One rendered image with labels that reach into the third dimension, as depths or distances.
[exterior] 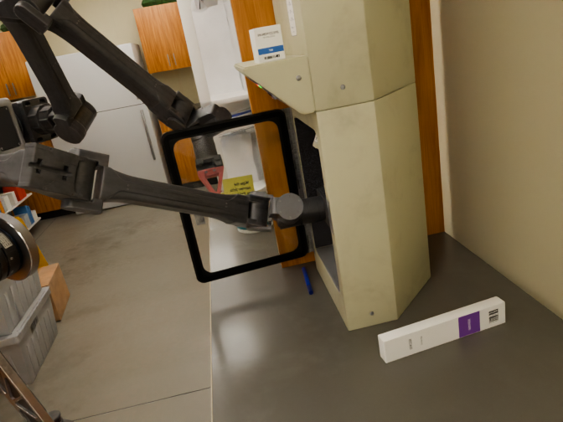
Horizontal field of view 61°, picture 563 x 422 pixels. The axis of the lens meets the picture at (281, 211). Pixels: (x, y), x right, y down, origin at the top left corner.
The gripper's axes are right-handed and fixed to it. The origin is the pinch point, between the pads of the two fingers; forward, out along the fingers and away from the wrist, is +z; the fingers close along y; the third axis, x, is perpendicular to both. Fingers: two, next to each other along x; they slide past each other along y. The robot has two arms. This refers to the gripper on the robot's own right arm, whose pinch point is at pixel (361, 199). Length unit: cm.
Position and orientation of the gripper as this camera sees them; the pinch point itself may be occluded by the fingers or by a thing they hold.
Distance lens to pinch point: 110.8
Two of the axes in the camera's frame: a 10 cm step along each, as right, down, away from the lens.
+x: 1.8, 9.3, 3.2
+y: -1.3, -3.0, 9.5
